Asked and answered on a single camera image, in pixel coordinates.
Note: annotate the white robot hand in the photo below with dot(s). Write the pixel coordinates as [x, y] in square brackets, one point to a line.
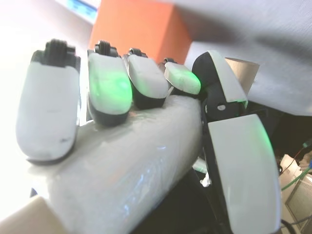
[241, 158]

